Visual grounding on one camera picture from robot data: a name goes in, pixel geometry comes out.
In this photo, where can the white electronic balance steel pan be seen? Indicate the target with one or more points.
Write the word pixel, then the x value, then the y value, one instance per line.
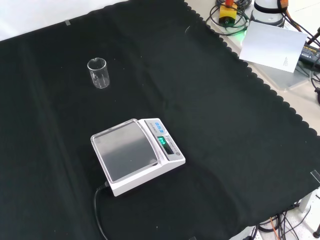
pixel 130 150

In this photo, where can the black power adapter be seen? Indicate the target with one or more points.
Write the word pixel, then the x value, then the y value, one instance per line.
pixel 310 53

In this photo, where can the black bench cloth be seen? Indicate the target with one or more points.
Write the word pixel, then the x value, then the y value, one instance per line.
pixel 200 112

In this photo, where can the pale white board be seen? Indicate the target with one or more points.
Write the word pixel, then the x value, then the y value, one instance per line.
pixel 272 45

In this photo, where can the clear tape piece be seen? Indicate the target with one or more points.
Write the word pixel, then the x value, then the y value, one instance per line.
pixel 67 22

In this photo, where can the clear plastic cloth clip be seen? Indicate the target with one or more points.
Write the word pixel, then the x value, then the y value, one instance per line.
pixel 316 176

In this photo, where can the grey table leg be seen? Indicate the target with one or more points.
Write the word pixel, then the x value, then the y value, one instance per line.
pixel 308 200

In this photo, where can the yellow stop button box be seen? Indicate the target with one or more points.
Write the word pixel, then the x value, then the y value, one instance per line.
pixel 228 13

